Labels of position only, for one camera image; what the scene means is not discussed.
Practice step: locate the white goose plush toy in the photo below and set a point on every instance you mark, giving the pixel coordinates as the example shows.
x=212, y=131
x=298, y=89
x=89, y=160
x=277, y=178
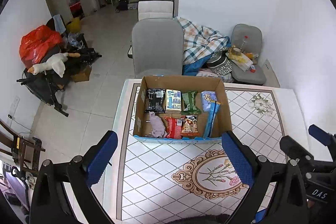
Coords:
x=55, y=63

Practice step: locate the small cardboard box on floor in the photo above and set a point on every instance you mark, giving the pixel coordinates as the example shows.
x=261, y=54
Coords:
x=83, y=75

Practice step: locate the grey floor chair cushion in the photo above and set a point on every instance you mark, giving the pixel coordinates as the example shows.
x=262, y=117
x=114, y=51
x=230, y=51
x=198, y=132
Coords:
x=249, y=40

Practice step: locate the red snack packet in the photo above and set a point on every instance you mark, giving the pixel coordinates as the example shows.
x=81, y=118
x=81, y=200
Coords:
x=173, y=127

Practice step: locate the black white patterned pillow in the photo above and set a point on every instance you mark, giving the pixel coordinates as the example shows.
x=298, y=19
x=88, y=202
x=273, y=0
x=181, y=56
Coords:
x=219, y=64

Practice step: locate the dark green snack packet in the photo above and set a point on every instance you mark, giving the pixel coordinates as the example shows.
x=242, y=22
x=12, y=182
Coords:
x=189, y=106

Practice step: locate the orange panda snack packet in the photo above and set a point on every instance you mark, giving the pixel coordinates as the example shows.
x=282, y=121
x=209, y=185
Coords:
x=189, y=126

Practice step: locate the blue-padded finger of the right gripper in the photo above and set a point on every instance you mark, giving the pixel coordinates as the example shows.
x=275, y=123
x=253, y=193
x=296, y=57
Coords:
x=325, y=138

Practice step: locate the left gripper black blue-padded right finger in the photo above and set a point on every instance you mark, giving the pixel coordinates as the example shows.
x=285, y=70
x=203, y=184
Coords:
x=288, y=202

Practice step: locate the light blue snack bag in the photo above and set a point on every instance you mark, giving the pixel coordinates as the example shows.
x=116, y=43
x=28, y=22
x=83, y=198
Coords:
x=208, y=100

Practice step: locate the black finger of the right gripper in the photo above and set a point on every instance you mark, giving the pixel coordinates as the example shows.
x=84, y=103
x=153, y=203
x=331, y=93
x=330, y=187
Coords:
x=294, y=150

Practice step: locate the black stroller frame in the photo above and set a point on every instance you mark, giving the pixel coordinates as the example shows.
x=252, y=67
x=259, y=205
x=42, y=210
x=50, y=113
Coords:
x=45, y=85

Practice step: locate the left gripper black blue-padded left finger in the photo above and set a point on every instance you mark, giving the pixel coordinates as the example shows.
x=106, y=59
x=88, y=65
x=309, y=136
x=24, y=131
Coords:
x=50, y=203

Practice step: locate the yellow items on cushion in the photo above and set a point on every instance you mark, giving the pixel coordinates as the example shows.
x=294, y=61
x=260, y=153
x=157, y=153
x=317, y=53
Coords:
x=236, y=55

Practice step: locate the plaid blanket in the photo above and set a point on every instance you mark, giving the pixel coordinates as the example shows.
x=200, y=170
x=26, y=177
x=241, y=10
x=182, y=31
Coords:
x=200, y=44

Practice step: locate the long blue snack packet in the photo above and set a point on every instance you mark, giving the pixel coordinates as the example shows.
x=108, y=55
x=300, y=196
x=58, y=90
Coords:
x=214, y=108

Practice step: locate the grey purple soft cloth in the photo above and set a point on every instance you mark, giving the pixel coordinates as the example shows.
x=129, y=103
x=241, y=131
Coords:
x=158, y=129

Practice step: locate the white chair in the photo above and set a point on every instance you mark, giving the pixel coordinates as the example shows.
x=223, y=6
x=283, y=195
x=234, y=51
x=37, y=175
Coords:
x=155, y=9

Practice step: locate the grey office chair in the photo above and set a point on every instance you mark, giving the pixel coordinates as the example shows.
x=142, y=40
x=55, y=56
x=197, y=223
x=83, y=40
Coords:
x=157, y=47

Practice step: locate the red plastic bag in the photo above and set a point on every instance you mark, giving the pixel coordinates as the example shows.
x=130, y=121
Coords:
x=36, y=44

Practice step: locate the black snack packet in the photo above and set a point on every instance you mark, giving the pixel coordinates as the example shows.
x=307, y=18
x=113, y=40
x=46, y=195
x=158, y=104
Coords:
x=155, y=99

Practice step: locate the blue green tissue pack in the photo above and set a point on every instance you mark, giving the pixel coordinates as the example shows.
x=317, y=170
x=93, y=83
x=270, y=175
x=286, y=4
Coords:
x=173, y=102

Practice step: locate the dark wooden chair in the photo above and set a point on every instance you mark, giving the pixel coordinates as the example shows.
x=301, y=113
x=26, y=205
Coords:
x=17, y=146

